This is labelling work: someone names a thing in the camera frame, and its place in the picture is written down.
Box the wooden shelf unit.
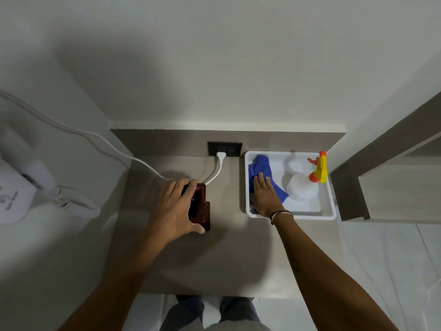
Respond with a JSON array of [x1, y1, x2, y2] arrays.
[[328, 92, 441, 223]]

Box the person's legs in jeans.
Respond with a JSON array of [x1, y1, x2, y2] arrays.
[[159, 295, 273, 331]]

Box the white coiled cord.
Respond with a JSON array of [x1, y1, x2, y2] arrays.
[[51, 185, 101, 220]]

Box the long white cable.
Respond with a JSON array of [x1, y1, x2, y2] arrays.
[[0, 89, 172, 181]]

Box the black wall socket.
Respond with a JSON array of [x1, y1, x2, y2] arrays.
[[207, 141, 243, 158]]

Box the white wall-mounted hair dryer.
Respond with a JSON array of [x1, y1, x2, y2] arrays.
[[0, 123, 58, 225]]

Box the dark red box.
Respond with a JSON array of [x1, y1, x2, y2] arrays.
[[183, 183, 211, 232]]

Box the person's right forearm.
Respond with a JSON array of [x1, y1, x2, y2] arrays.
[[272, 213, 400, 331]]

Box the blue cleaning cloth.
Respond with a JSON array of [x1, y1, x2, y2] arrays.
[[248, 154, 289, 204]]

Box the person's left hand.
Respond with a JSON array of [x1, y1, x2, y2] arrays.
[[147, 178, 206, 246]]

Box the white plastic tray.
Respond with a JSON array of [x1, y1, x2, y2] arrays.
[[244, 150, 337, 221]]

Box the person's right hand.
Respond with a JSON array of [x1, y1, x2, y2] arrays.
[[252, 172, 293, 220]]

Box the thin wrist bracelet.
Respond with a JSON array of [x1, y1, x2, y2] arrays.
[[270, 210, 294, 225]]

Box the white spray bottle yellow trigger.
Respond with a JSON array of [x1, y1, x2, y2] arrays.
[[286, 151, 328, 203]]

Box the white plug with cable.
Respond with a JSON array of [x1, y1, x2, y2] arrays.
[[205, 152, 227, 186]]

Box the person's left forearm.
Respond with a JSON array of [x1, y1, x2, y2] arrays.
[[58, 233, 170, 331]]

